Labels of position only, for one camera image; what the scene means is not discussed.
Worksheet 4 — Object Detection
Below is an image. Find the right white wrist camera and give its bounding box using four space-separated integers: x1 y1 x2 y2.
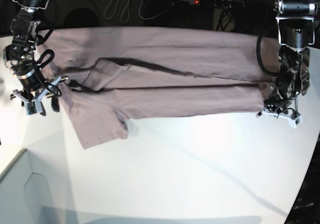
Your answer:
24 102 38 115

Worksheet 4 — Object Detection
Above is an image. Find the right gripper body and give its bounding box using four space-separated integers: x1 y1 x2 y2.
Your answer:
10 75 69 109

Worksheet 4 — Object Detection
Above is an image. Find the mauve pink t-shirt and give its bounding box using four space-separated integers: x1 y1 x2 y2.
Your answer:
38 27 275 149

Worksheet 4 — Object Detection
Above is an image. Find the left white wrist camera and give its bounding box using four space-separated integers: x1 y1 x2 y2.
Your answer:
288 116 302 129

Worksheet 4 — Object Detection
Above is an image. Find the black power strip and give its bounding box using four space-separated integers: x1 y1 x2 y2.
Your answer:
188 0 245 8

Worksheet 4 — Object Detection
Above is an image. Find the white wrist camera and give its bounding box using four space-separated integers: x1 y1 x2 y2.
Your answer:
24 102 38 115
288 116 302 129

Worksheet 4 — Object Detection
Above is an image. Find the white cardboard box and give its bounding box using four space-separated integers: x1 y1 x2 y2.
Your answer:
0 149 79 224

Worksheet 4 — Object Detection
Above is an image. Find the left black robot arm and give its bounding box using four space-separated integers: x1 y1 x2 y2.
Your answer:
256 0 320 126

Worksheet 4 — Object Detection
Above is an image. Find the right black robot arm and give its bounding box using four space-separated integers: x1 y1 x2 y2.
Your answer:
3 0 68 116

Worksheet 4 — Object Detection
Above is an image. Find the grey looped floor cable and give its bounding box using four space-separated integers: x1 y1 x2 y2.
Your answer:
103 0 181 22

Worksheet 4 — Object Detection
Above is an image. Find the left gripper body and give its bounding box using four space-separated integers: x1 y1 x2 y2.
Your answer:
256 97 300 121

